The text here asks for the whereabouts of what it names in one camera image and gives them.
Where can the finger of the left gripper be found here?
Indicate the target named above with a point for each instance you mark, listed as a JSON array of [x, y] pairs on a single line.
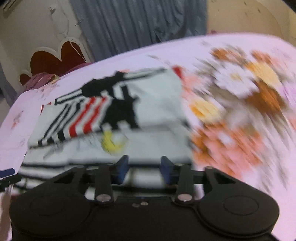
[[8, 177]]

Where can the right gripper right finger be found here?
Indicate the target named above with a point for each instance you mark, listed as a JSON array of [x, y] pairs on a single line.
[[181, 176]]

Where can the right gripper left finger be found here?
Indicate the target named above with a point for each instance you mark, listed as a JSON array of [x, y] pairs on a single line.
[[106, 175]]

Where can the striped knit child sweater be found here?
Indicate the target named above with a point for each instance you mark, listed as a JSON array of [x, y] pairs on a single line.
[[137, 114]]

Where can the pink floral bed sheet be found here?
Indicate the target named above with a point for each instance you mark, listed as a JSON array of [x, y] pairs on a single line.
[[238, 97]]

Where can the red heart-shaped headboard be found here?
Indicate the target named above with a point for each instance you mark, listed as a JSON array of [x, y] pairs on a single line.
[[70, 54]]

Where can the blue centre curtain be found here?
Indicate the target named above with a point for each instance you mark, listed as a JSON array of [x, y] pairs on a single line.
[[115, 27]]

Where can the white air conditioner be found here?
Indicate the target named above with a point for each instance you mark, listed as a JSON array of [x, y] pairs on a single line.
[[8, 5]]

